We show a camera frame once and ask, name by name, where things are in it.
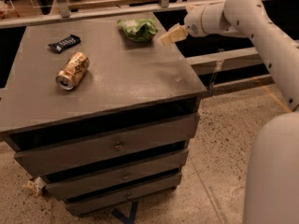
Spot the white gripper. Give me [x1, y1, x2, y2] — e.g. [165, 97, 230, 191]
[159, 5, 206, 45]

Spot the green rice chip bag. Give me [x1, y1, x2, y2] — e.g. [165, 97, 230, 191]
[117, 18, 158, 43]

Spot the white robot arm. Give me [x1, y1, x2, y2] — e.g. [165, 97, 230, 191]
[159, 0, 299, 224]

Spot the orange soda can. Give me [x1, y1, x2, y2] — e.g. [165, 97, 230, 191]
[55, 52, 90, 91]

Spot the black candy bar wrapper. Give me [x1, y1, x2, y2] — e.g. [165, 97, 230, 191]
[49, 35, 81, 53]

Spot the grey drawer cabinet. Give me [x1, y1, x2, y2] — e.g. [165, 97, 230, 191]
[0, 17, 203, 205]

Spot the top grey drawer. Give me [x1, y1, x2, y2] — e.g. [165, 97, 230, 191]
[15, 113, 198, 176]

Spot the grey drawer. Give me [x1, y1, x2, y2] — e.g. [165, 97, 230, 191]
[65, 173, 181, 216]
[46, 148, 188, 201]
[15, 113, 198, 176]

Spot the blue tape cross on floor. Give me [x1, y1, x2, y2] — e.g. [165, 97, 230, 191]
[111, 201, 139, 224]

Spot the middle grey drawer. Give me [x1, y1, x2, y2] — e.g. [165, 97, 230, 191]
[46, 148, 188, 201]

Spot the bottom grey drawer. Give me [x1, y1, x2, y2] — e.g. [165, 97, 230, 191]
[65, 173, 181, 216]

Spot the crumpled paper scrap on floor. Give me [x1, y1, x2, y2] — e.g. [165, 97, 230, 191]
[21, 176, 46, 197]

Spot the grey metal railing frame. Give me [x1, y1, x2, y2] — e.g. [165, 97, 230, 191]
[0, 0, 299, 109]

